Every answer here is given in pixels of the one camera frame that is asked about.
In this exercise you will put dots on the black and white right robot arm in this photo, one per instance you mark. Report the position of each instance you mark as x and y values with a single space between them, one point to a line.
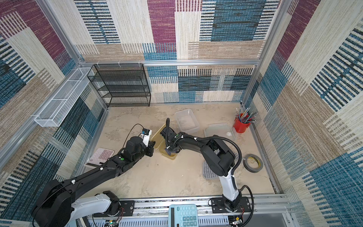
222 155

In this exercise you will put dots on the pens in red cup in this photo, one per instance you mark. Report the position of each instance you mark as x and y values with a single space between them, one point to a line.
244 115

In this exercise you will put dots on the translucent lunch box lid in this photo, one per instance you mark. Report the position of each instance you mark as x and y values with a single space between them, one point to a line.
221 129

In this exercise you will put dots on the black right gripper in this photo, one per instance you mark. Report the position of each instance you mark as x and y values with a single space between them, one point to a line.
171 143

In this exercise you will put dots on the pink calculator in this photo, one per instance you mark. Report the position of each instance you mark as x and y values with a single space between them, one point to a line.
99 157

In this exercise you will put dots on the grey tape roll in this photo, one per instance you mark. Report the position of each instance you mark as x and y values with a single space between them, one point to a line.
252 163

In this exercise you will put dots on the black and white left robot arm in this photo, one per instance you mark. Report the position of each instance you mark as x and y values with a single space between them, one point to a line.
60 202

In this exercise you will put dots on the aluminium front rail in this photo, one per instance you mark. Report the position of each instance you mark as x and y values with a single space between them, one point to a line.
261 204

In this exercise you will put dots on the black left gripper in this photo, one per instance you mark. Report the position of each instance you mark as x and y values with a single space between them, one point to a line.
150 148

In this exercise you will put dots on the red pen holder cup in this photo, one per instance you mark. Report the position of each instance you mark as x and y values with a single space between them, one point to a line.
241 125

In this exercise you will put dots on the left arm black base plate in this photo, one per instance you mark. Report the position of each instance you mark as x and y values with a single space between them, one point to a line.
118 209

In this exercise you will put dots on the dark blue cloth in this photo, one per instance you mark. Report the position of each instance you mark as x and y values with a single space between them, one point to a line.
170 152

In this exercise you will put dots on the white wire mesh basket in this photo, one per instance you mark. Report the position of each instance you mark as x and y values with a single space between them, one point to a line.
56 110

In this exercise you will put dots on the teal calculator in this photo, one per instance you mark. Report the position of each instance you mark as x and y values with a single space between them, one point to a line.
184 215

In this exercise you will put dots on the translucent white lunch box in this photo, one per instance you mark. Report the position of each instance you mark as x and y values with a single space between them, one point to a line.
187 121

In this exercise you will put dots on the grey striped cloth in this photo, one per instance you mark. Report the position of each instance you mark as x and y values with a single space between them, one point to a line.
207 173

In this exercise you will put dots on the yellow lunch box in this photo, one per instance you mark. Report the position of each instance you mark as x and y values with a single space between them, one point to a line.
164 151

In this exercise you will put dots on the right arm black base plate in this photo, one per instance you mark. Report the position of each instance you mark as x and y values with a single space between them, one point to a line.
222 205

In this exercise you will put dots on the black wire mesh shelf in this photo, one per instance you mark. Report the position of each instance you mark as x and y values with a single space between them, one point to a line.
121 85

